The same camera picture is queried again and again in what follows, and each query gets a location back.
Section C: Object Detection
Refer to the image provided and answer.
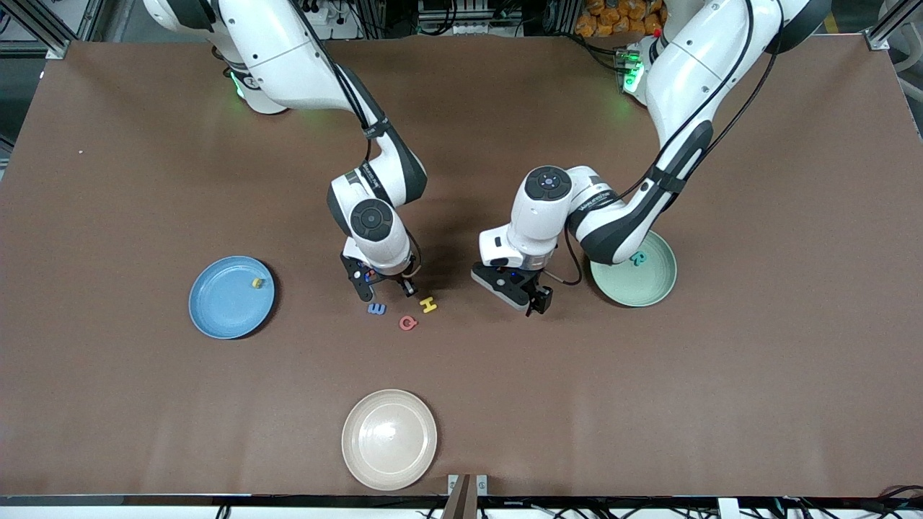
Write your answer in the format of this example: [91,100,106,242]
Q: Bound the white power strip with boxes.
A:
[303,0,361,40]

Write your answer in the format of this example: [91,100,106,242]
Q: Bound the beige plate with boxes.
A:
[341,389,438,492]

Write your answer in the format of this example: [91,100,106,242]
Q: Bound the grey electronics rack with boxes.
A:
[417,0,521,37]

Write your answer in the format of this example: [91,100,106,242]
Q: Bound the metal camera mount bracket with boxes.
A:
[447,474,489,519]

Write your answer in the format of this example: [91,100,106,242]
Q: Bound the brown table cover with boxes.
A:
[0,36,923,500]

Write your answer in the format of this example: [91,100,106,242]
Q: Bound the green plate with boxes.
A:
[590,231,679,309]

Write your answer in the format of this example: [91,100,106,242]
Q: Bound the blue plate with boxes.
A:
[188,256,276,340]

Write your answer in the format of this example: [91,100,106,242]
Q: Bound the pile of orange packets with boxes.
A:
[575,0,668,38]

